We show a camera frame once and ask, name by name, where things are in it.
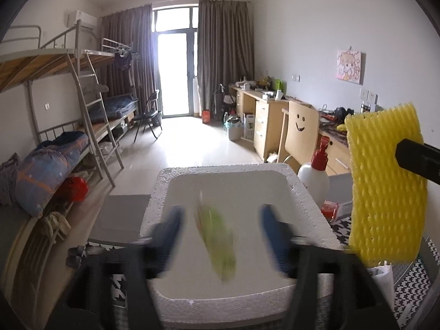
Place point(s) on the cartoon wall picture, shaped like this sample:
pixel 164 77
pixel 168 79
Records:
pixel 349 66

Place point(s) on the black folding chair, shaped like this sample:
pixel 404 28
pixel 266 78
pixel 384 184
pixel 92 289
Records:
pixel 150 116

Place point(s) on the brown curtain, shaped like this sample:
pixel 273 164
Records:
pixel 225 46
pixel 132 72

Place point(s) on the left brown curtain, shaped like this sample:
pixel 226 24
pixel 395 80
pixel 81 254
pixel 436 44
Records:
pixel 132 72

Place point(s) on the white pump lotion bottle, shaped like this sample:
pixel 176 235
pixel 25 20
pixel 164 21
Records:
pixel 314 176

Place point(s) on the white bucket on floor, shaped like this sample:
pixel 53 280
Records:
pixel 234 128

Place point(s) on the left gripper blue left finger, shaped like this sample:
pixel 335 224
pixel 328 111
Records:
pixel 162 243

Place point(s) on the red plastic bag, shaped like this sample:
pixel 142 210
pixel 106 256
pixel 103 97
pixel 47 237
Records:
pixel 73 189

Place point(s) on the wall socket plate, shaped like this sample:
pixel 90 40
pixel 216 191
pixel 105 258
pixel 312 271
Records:
pixel 367 96

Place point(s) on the yellow object on desk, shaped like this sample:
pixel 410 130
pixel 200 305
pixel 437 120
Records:
pixel 341 128

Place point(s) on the red snack packet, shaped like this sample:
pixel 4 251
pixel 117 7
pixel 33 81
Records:
pixel 330 210

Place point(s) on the right brown curtain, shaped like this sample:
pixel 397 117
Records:
pixel 225 46

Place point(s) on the metal bunk bed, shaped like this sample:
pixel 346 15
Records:
pixel 59 81

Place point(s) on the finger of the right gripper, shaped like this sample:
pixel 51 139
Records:
pixel 420 159

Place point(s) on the green plastic wrapper bag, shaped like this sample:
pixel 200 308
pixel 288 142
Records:
pixel 218 239

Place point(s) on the blue plaid bedding bundle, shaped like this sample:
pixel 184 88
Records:
pixel 30 183

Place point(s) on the wooden desk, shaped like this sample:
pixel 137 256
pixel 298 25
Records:
pixel 268 121

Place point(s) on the white air conditioner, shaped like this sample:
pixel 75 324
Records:
pixel 87 20

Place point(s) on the yellow foam net sleeve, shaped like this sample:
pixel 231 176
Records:
pixel 389 202

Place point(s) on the wooden smiley chair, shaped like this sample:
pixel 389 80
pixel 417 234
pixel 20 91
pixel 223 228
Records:
pixel 299 135

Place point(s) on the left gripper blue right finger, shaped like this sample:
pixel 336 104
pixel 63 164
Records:
pixel 278 235

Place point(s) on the white styrofoam box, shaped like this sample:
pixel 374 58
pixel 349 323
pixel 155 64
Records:
pixel 190 294

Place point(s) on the houndstooth table mat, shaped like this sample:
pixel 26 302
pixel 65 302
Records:
pixel 412 281

